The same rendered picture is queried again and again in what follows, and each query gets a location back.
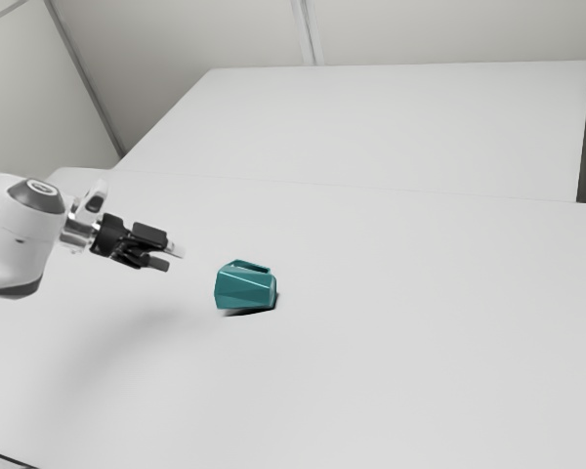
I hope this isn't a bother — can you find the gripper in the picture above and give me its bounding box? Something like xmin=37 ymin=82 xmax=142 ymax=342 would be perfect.
xmin=88 ymin=212 xmax=187 ymax=274

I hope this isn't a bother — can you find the teal faceted mug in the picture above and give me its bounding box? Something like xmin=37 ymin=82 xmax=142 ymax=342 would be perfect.
xmin=212 ymin=258 xmax=277 ymax=314

